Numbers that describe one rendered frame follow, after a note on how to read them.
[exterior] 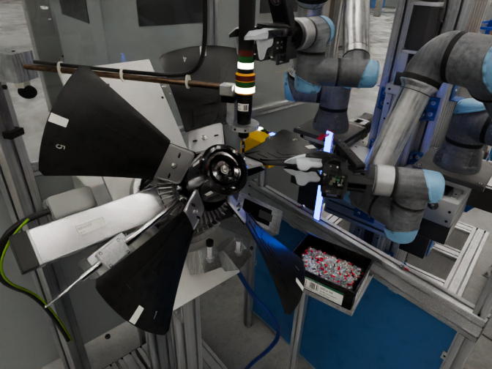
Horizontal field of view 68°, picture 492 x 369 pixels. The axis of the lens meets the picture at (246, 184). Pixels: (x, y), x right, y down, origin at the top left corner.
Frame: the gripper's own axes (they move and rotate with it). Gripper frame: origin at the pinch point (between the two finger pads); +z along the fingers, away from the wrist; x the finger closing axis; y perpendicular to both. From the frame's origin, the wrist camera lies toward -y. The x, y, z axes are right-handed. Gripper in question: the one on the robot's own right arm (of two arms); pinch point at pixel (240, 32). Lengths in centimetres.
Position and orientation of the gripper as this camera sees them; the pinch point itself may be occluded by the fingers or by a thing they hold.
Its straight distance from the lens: 81.1
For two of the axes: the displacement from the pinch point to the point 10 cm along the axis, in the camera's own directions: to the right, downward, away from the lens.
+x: -7.8, -3.3, 5.4
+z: -6.3, 3.7, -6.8
